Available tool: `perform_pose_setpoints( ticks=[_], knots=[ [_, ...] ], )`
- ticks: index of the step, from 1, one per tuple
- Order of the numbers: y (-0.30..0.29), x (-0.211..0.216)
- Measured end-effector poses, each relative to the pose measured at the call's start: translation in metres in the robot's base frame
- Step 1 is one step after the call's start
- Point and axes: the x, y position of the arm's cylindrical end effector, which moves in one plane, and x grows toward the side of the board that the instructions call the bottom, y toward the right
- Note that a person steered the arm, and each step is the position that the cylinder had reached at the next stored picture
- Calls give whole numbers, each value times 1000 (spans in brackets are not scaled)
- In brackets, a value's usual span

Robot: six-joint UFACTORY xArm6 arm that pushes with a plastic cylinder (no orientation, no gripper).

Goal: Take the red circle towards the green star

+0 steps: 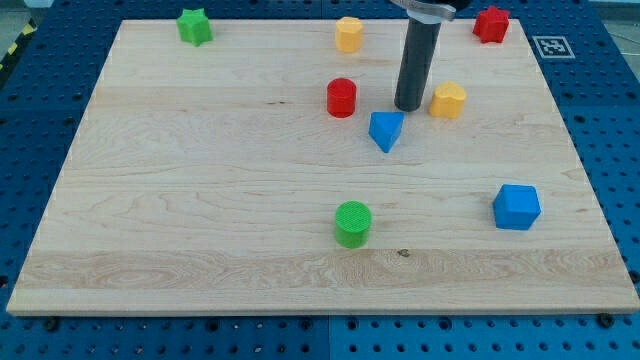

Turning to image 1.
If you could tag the grey robot arm flange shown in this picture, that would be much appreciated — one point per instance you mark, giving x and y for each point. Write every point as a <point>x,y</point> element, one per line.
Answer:
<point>432,11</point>

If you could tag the green star block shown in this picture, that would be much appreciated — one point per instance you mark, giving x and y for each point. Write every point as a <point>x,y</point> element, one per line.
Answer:
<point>194,26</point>

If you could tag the red star block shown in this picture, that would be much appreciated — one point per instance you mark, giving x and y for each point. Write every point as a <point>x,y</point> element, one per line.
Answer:
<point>491,24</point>

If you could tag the green cylinder block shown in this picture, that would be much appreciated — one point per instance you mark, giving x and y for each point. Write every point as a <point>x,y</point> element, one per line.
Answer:
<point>352,222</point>

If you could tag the wooden board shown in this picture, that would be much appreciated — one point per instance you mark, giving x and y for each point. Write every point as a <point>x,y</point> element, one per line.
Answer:
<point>204,181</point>

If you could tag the blue triangle block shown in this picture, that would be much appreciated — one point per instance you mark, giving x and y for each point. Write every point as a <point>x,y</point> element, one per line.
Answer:
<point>385,128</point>

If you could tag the red cylinder block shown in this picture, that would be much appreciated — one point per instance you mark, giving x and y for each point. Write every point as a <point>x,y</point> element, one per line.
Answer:
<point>341,97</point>

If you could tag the yellow heart block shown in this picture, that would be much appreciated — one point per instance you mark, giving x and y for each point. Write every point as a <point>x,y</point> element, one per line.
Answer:
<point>448,100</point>

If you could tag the yellow hexagon block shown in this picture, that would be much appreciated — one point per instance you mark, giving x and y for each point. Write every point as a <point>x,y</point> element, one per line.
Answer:
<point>348,34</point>

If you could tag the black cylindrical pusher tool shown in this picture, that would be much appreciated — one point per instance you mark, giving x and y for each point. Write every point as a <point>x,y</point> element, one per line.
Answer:
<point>418,52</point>

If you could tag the blue cube block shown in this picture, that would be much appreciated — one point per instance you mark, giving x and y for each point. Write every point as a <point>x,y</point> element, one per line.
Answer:
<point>516,207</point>

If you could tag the white fiducial marker tag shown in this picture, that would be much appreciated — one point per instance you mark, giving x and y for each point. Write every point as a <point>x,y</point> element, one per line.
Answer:
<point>553,47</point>

